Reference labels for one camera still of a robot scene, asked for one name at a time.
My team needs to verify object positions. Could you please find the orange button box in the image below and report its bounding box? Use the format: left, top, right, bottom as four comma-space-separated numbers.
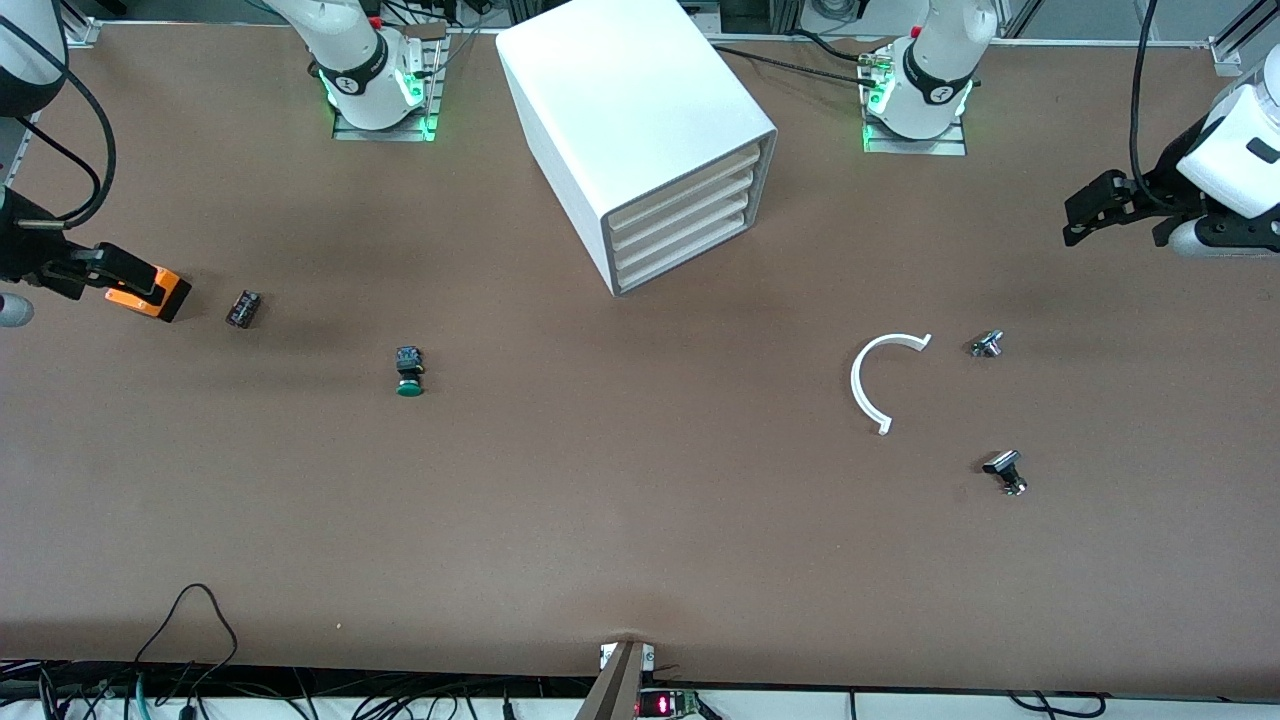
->
105, 262, 192, 323

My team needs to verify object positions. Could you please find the red LED display device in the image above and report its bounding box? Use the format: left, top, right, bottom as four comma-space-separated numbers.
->
636, 688, 706, 720

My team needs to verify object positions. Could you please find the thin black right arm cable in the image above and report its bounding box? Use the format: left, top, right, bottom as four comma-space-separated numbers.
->
15, 118, 103, 223

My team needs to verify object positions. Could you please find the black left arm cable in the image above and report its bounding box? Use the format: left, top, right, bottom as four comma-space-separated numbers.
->
1129, 0, 1176, 213

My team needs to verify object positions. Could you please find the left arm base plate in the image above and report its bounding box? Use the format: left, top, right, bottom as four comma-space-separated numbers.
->
860, 50, 969, 157

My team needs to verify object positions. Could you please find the white semicircular bracket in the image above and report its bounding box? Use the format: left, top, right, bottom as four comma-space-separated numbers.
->
850, 332, 934, 437

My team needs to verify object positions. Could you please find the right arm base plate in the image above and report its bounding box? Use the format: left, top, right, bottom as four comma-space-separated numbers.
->
331, 30, 448, 143

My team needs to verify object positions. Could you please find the black table cable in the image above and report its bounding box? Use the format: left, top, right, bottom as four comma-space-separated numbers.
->
712, 44, 891, 79

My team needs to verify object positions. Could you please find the looped black cable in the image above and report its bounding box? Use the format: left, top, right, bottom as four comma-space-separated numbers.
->
133, 584, 241, 701

